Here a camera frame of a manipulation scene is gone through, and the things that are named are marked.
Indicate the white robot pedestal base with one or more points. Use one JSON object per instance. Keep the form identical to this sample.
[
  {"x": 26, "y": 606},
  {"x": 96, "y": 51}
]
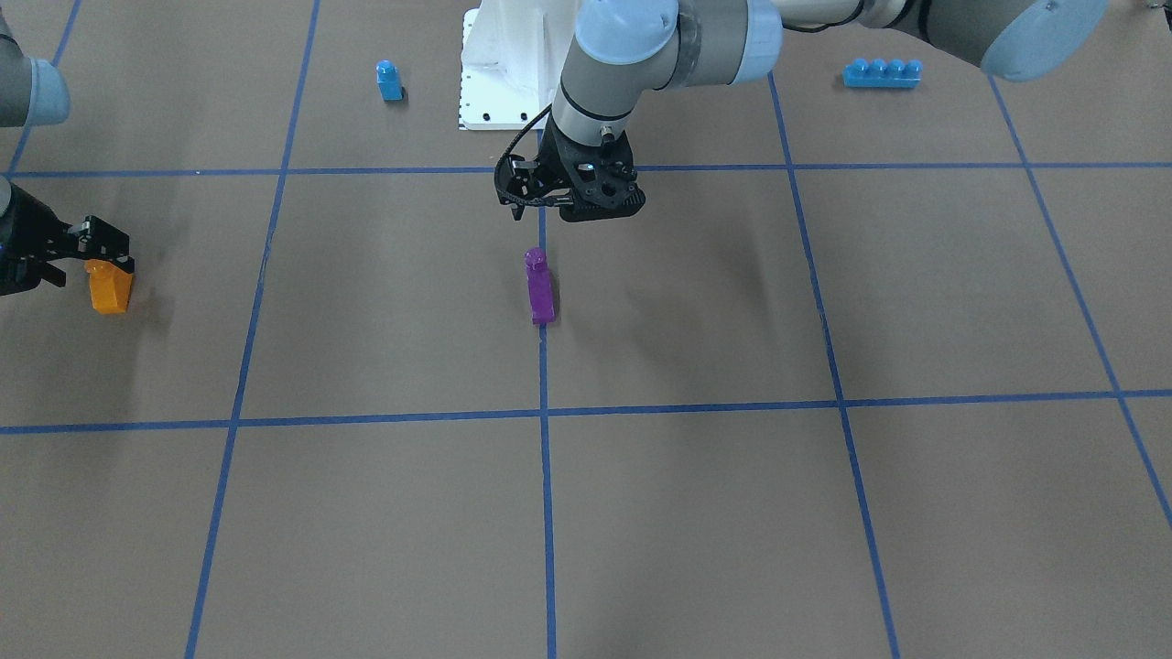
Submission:
[{"x": 511, "y": 61}]

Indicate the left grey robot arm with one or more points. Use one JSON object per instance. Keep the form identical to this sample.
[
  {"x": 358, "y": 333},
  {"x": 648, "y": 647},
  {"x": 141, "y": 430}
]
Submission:
[{"x": 620, "y": 50}]

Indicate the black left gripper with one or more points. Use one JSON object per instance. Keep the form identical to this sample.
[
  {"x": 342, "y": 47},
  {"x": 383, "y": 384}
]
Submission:
[{"x": 553, "y": 157}]

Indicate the long blue studded block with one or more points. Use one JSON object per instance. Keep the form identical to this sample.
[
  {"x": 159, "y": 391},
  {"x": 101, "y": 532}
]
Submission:
[{"x": 880, "y": 74}]

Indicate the small blue block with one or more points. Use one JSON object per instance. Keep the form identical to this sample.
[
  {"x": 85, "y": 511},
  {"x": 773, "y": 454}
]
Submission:
[{"x": 388, "y": 81}]

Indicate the orange trapezoid block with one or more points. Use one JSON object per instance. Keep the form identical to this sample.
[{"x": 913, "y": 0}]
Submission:
[{"x": 110, "y": 287}]

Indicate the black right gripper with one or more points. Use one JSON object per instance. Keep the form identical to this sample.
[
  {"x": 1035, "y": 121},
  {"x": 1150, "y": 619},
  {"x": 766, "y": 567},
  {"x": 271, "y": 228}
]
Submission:
[{"x": 26, "y": 240}]

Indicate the purple trapezoid block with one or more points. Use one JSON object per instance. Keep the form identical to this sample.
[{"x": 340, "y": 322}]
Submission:
[{"x": 540, "y": 287}]

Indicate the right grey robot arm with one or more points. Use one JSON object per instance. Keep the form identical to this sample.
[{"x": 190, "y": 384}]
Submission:
[{"x": 33, "y": 93}]

